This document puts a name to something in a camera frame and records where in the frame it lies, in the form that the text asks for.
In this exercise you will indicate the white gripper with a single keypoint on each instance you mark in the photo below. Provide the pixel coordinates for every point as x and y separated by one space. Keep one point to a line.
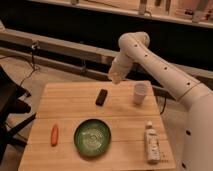
121 65

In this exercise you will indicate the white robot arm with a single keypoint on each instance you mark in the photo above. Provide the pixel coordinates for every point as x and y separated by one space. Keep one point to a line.
194 95

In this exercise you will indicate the black rectangular block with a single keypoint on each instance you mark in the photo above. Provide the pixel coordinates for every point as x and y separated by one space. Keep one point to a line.
101 97

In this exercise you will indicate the green bowl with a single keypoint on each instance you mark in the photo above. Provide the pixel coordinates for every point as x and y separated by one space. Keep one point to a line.
92 138

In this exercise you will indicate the white plastic bottle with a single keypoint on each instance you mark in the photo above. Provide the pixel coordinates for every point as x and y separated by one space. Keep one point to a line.
151 144

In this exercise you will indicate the orange carrot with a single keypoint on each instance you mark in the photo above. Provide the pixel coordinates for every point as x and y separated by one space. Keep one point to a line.
54 135

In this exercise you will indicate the black chair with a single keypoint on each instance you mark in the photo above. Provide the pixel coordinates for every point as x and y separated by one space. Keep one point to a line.
10 93

